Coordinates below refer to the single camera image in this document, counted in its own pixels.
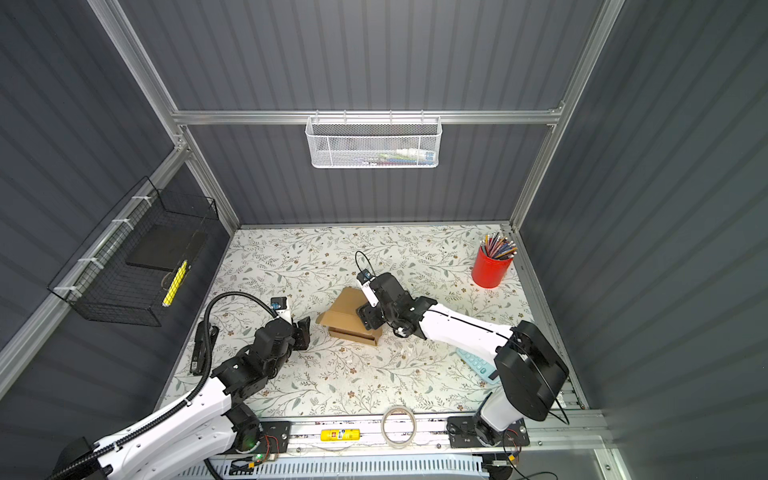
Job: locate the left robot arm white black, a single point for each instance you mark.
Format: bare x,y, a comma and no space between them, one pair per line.
211,419

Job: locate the markers in white basket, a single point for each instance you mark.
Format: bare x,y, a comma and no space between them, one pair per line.
407,157

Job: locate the black stapler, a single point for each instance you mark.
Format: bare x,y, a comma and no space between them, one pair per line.
201,352

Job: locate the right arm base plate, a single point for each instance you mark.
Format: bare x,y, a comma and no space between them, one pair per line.
472,432

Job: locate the brown cardboard box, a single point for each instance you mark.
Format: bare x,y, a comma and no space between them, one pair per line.
343,322

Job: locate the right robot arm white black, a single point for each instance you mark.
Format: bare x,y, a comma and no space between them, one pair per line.
530,371

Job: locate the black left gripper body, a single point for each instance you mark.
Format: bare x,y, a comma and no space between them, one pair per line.
299,340

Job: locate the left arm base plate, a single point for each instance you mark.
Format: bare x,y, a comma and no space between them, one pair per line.
271,437

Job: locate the black wire mesh basket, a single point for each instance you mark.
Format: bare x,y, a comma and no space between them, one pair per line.
134,270

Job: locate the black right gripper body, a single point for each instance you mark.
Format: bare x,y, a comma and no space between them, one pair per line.
376,315

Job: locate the bundle of coloured pencils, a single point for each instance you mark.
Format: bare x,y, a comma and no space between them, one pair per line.
498,247

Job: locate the red metal pencil cup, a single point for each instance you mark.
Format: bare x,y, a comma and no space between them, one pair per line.
488,272

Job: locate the black foam pad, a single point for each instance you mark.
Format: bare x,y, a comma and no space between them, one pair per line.
164,248

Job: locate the clear tape roll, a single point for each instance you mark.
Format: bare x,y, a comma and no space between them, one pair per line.
398,426

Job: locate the yellow spirit level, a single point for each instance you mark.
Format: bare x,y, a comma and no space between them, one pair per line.
338,435

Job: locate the white wire mesh basket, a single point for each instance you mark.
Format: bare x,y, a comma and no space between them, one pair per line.
339,144

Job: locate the yellow striped tool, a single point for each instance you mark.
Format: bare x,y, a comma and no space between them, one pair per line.
175,284

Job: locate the teal calculator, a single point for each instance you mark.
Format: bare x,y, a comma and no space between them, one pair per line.
482,368

